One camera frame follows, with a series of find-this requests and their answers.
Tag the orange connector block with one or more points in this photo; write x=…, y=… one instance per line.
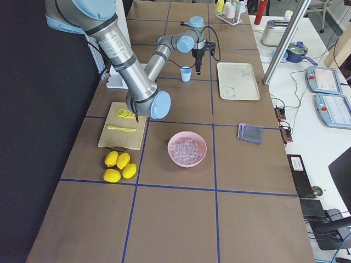
x=286, y=134
x=280, y=113

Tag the aluminium frame post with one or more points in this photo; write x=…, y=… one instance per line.
x=292, y=26

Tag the wooden cutting board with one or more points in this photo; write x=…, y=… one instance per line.
x=116, y=138

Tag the black monitor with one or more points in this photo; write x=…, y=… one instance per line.
x=340, y=171

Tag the pink cup on rack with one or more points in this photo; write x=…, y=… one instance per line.
x=229, y=11

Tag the folded grey cloth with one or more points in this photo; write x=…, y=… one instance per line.
x=250, y=133

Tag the yellow plastic knife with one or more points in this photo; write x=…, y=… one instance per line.
x=127, y=130

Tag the white wire cup rack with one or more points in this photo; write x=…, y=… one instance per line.
x=240, y=8

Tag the blue teach pendant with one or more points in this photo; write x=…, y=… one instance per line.
x=334, y=110
x=323, y=80

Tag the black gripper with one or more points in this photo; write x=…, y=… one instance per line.
x=198, y=53

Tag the cream bear serving tray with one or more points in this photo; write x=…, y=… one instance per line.
x=237, y=81

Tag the light blue plastic cup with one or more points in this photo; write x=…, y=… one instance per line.
x=185, y=73

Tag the pink bowl of ice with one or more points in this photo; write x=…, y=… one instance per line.
x=187, y=149

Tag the yellow cup on rack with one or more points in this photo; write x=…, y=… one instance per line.
x=219, y=6

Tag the whole yellow lemon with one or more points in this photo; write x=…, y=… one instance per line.
x=111, y=159

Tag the red bottle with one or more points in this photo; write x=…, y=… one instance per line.
x=260, y=11

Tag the white toaster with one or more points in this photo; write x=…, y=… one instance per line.
x=273, y=32

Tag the blue saucepan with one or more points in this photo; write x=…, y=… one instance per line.
x=297, y=52

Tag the black label box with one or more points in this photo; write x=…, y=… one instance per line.
x=299, y=174

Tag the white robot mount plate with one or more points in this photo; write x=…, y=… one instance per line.
x=116, y=79

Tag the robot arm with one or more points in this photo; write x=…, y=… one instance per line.
x=98, y=19

